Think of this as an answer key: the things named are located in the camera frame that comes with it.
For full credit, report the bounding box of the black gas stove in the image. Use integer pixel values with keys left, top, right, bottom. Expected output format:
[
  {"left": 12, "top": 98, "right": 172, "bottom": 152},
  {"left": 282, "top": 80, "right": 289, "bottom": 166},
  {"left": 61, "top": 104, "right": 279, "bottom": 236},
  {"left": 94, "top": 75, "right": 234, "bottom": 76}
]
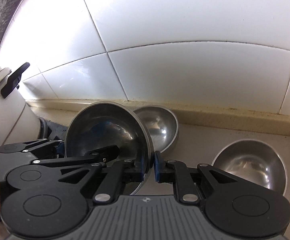
[{"left": 38, "top": 117, "right": 68, "bottom": 140}]

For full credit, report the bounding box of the small steel bowl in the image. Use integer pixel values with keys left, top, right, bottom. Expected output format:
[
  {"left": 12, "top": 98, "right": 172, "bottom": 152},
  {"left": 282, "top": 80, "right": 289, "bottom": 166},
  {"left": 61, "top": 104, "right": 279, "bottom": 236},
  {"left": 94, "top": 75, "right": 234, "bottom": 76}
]
[{"left": 134, "top": 106, "right": 179, "bottom": 154}]

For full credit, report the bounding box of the white pressure cooker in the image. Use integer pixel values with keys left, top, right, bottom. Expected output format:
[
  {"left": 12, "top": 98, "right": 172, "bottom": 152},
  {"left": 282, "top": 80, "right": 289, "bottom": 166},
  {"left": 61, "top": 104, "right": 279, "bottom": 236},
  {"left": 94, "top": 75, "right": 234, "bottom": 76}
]
[{"left": 0, "top": 62, "right": 41, "bottom": 146}]

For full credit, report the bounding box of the large steel bowl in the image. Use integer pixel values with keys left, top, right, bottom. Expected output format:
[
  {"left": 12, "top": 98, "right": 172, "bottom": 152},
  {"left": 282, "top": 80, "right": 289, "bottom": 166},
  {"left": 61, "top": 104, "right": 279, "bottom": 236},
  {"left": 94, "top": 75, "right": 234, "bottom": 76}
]
[{"left": 65, "top": 101, "right": 154, "bottom": 195}]

